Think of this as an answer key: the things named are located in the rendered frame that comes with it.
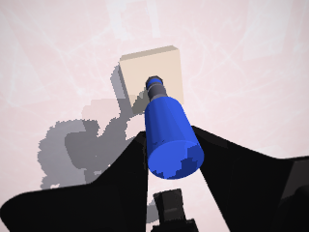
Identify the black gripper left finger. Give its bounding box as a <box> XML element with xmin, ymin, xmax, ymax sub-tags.
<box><xmin>0</xmin><ymin>130</ymin><xmax>149</xmax><ymax>232</ymax></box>

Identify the beige block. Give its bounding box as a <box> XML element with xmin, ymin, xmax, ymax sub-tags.
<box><xmin>119</xmin><ymin>45</ymin><xmax>184</xmax><ymax>114</ymax></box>

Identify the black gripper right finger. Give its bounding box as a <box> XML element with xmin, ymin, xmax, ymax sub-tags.
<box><xmin>191</xmin><ymin>126</ymin><xmax>309</xmax><ymax>232</ymax></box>

